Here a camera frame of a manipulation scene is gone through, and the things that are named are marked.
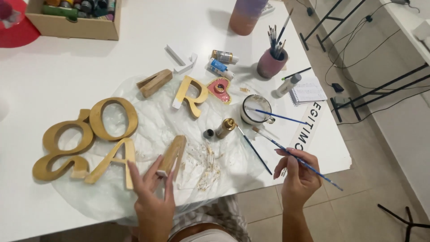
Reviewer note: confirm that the spiral notebook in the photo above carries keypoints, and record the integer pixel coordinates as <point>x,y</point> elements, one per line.
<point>309,90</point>

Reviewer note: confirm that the black metal table frame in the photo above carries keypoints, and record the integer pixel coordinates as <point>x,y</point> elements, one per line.
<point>376,92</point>
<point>324,22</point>

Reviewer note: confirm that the white mug of water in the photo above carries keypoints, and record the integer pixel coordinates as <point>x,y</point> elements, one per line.
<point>248,116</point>

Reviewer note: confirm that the white keyboard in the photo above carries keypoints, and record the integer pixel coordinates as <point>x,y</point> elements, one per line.
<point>267,9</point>

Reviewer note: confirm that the thin dark blue paintbrush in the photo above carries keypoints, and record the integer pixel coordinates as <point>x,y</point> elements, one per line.
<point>255,151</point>

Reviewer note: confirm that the large pink purple vase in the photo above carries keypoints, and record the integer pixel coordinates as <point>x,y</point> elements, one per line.
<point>247,16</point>

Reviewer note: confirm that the gold paint bottle white cap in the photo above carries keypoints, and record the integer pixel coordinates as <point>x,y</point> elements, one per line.
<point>223,56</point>

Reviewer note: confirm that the bunch of paintbrushes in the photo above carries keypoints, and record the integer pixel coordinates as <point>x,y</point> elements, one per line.
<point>275,42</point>

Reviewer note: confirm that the white power adapter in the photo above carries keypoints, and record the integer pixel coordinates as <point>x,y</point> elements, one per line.
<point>341,100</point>

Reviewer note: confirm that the white strip with black letters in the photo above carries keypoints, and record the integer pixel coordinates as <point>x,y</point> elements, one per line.
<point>309,129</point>

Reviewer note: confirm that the white paint bottle blue label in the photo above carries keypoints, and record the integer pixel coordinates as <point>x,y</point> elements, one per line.
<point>218,67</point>

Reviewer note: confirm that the black pen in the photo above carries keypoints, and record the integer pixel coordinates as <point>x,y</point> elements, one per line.
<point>297,73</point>

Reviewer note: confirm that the grey bottle cap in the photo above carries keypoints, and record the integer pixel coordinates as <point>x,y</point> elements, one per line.
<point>208,133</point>

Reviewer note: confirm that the blue paintbrush with white bristles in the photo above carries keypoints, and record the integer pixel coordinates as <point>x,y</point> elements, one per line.
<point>278,116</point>

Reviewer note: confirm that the pink heart-shaped dish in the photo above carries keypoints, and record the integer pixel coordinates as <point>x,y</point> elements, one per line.
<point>219,89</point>

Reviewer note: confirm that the black stool legs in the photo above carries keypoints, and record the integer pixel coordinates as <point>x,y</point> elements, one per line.
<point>408,221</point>

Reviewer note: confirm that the gold wooden letter lying sideways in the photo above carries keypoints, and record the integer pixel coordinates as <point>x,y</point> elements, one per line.
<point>155,83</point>

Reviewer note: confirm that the gold wooden letter A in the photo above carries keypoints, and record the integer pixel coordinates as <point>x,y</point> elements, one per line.
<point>125,151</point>

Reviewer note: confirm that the pink brush holder cup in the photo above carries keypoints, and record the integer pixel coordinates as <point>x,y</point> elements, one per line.
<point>270,65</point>

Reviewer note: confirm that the white bottle with grey cap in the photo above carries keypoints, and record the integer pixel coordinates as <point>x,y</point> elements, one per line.
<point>285,86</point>

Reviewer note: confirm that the gold wooden letter O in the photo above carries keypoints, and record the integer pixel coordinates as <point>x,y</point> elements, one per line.
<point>95,119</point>

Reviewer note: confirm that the gold wooden letter g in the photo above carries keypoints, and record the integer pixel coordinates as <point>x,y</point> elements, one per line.
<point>53,134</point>

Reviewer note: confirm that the open gold paint bottle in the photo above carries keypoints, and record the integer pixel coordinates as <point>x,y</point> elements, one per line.
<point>225,127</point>

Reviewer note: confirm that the black plug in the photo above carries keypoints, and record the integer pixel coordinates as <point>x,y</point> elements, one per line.
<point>310,11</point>

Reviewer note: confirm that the gold wooden letter R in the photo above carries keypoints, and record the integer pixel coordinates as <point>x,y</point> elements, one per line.
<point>188,85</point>

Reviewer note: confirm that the white side table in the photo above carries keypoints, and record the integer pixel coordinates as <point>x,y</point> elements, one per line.
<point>406,23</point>

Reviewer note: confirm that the cardboard box of paint jars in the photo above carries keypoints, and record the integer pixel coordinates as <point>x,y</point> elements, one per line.
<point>75,27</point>

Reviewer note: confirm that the red round object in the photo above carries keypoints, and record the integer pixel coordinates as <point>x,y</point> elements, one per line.
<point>18,35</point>

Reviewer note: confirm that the black power adapter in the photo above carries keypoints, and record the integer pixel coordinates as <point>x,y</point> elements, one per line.
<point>337,87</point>

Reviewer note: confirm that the person's left hand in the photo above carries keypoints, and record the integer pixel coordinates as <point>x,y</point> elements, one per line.
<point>153,205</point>

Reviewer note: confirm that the person's right hand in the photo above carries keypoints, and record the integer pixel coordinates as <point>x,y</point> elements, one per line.
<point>300,183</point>

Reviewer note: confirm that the white unpainted wooden letter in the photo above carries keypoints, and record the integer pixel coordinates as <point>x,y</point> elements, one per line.
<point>179,60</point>

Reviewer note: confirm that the person's striped shirt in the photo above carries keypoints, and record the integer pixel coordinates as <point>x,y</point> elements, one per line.
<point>218,215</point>

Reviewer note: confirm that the clear plastic sheet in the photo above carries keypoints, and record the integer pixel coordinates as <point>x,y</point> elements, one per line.
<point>158,124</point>

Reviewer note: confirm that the gold wooden letter with white end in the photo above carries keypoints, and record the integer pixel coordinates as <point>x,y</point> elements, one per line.
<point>172,156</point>

